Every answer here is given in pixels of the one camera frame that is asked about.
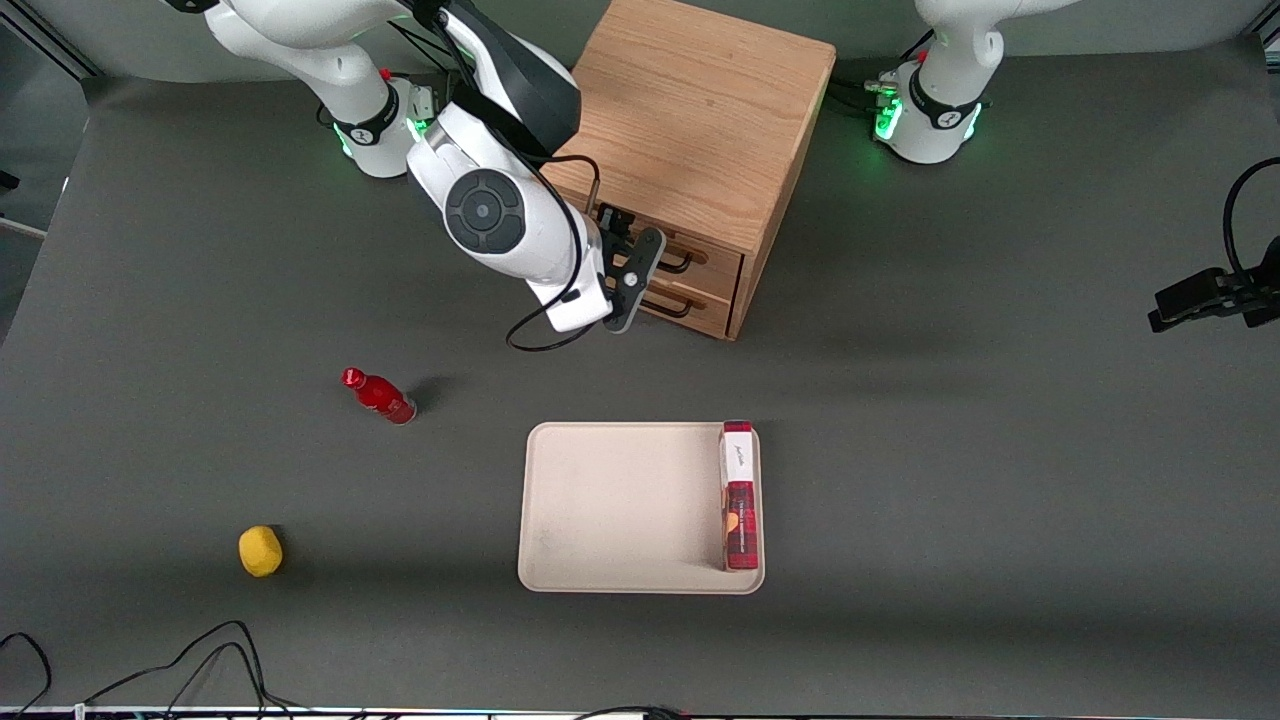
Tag black camera clamp mount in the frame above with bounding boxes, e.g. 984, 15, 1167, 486
1147, 235, 1280, 334

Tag wooden drawer cabinet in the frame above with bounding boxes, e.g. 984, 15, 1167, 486
540, 0, 837, 341

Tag beige plastic tray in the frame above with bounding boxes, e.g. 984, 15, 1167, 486
517, 421, 766, 595

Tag wooden drawer with deep tray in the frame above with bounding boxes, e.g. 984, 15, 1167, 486
575, 195, 744, 291

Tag red tartan shortbread box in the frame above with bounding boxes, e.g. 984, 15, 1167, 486
720, 420, 760, 572

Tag black cable with plug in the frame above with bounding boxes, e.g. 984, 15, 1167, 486
570, 704, 701, 720

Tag black arm base cables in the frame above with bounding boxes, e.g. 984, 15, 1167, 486
830, 72, 901, 109

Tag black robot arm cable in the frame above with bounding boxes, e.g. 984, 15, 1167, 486
505, 150, 601, 353

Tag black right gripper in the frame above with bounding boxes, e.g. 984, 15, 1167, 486
596, 204, 642, 303

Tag black looped camera cable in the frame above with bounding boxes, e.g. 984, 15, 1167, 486
1222, 157, 1280, 281

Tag small red bottle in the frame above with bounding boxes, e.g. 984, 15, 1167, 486
342, 367, 418, 426

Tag dark metal frame rail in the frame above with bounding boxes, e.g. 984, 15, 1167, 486
0, 0, 101, 81

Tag yellow lemon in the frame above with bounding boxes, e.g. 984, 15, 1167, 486
238, 525, 284, 578

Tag black floor cable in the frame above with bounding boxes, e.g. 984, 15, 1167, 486
165, 642, 301, 717
0, 632, 53, 719
85, 620, 331, 720

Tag wooden drawer front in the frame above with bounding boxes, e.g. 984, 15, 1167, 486
640, 270, 739, 339

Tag black arm base cable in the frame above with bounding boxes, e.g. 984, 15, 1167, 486
385, 18, 471, 101

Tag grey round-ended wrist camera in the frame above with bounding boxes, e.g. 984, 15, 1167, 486
603, 227, 668, 335

